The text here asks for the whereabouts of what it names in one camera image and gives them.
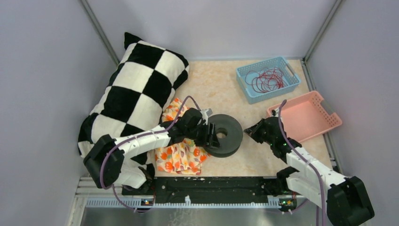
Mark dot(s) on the blue plastic basket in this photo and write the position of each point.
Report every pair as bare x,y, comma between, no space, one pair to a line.
267,79

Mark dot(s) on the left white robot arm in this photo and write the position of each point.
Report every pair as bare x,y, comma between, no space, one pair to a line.
109,160

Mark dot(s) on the dark grey cable spool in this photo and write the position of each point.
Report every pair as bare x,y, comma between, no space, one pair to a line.
229,133

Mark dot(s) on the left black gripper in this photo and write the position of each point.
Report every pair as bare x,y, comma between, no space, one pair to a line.
204,140

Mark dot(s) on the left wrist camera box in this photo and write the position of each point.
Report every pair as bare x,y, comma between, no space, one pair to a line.
206,113

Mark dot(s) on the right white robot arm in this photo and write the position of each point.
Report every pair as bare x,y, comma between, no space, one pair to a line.
343,199

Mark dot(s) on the floral orange cloth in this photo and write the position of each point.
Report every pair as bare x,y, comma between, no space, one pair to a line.
182,158

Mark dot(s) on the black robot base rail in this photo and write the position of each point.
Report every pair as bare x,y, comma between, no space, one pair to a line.
216,190

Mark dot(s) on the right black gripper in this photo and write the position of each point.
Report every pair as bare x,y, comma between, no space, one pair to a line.
253,131

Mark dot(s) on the pink plastic basket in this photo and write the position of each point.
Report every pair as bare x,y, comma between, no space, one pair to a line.
308,116

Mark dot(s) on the white slotted cable duct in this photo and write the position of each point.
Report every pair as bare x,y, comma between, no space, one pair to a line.
112,202

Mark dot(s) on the black white checkered pillow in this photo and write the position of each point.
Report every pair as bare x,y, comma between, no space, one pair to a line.
138,92

